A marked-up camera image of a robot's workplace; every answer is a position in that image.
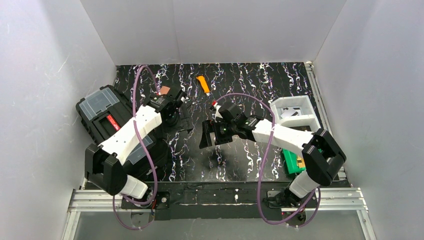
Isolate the white credit card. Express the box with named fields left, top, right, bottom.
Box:
left=280, top=107, right=302, bottom=118

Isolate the black toolbox with clear lids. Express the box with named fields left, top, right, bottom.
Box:
left=75, top=85, right=171, bottom=182

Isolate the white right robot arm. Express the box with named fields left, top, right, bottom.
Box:
left=199, top=103, right=347, bottom=200

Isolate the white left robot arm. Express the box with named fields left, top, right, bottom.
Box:
left=75, top=85, right=193, bottom=200

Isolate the gold card in green bin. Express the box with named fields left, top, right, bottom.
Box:
left=296, top=156, right=306, bottom=169

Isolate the orange utility knife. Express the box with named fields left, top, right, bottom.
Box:
left=196, top=75, right=211, bottom=96

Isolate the white plastic bin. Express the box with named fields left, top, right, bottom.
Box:
left=269, top=95, right=322, bottom=132

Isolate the green plastic bin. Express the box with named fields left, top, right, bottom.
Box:
left=282, top=149, right=306, bottom=174

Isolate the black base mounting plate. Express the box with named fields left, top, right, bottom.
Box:
left=120, top=181, right=307, bottom=222

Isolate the aluminium frame rail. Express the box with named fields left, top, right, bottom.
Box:
left=61, top=187, right=377, bottom=240

